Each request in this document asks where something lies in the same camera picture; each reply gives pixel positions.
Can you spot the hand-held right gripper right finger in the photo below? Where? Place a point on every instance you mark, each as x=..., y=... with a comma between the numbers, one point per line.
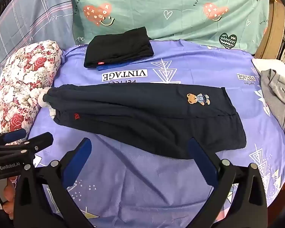
x=200, y=158

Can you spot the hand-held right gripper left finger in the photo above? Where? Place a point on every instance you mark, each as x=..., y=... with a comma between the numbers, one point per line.
x=78, y=161

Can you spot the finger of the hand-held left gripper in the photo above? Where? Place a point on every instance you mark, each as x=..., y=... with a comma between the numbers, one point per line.
x=39, y=141
x=13, y=135

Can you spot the navy pants with bear print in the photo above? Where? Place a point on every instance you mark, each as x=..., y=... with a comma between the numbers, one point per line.
x=144, y=114

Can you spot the black folded pants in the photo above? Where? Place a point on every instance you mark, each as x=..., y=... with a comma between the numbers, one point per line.
x=118, y=47

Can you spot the person's left hand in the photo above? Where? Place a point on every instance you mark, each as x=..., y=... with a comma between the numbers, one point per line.
x=9, y=201

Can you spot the floral quilt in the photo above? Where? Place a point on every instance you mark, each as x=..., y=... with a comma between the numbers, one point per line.
x=21, y=80

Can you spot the purple printed bedsheet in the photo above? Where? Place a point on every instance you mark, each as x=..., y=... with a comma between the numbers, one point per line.
x=144, y=182

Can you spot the grey garment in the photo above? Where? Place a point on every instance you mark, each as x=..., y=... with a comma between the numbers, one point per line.
x=280, y=99

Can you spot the blue folded garment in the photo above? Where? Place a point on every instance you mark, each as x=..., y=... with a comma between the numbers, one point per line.
x=111, y=67

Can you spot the grey plaid sheet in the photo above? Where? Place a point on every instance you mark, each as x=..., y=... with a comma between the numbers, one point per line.
x=26, y=28

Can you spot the white pillow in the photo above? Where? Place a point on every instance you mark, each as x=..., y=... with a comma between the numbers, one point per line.
x=270, y=64

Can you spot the green printed pillow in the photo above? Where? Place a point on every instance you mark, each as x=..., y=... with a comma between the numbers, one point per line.
x=156, y=9

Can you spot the wooden bed frame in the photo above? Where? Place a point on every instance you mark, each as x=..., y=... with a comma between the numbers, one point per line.
x=273, y=33

